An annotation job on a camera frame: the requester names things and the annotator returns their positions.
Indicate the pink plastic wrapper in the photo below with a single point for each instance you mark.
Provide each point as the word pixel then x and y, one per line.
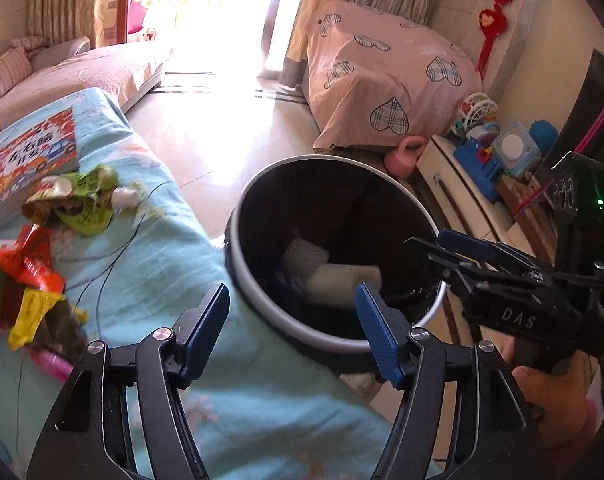
pixel 52 362

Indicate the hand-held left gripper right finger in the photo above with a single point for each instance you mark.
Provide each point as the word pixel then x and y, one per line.
pixel 376 330

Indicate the red heart hanging ornament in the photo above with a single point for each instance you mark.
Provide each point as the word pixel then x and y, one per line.
pixel 492 22

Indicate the black trash bin white rim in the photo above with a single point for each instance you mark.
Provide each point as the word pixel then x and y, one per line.
pixel 332 200

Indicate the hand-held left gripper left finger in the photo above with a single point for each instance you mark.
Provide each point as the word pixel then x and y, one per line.
pixel 207 325

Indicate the pink plaid pillow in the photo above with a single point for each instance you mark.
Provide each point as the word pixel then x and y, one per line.
pixel 28 43

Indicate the person's right hand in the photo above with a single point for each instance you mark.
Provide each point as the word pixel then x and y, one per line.
pixel 556 400

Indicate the dark brown snack wrapper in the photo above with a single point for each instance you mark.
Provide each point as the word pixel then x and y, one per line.
pixel 62 330

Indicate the blue spiky ball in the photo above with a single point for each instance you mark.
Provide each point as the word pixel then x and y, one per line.
pixel 544 135

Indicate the wooden toy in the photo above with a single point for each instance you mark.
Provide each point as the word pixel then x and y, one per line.
pixel 521 192

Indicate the small white tissue ball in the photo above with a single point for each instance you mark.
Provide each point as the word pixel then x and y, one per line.
pixel 126 198

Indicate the red snack wrapper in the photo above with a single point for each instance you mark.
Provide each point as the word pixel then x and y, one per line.
pixel 32 265

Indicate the magenta cloth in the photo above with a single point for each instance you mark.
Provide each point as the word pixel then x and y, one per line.
pixel 138 17

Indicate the blue toy truck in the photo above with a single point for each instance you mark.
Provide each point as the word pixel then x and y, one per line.
pixel 476 170

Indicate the white ribbed tissue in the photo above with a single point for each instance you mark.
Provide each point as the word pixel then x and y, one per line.
pixel 302 255

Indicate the red wooden post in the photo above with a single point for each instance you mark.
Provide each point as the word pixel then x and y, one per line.
pixel 124 0

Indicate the pink toy kettlebell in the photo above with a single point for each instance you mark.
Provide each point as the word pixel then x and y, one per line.
pixel 401 160

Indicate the pink striped pillow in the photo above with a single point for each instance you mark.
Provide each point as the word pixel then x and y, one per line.
pixel 4 77

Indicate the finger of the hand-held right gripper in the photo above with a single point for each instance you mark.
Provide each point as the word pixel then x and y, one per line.
pixel 431 265
pixel 481 247

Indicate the pink heart-print cover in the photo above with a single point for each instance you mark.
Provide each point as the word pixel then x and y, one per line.
pixel 381 70

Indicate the black television screen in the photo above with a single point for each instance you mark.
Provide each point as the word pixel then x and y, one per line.
pixel 591 95

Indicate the white low cabinet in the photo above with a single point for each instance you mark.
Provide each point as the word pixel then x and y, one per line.
pixel 461 195

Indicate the white cage rattle ball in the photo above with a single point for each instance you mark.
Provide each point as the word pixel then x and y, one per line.
pixel 476 110

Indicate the green snack wrapper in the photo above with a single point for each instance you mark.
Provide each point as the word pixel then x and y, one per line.
pixel 89 210

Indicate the colourful children's book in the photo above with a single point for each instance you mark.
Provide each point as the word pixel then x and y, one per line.
pixel 27 155

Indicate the pink hoop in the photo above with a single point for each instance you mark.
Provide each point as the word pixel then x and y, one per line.
pixel 589 132

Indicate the light blue toy cube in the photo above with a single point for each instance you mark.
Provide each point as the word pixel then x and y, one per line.
pixel 514 147

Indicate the light blue floral blanket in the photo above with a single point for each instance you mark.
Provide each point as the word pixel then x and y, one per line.
pixel 182 240

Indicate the pink sofa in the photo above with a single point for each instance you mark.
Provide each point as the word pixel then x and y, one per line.
pixel 92 72

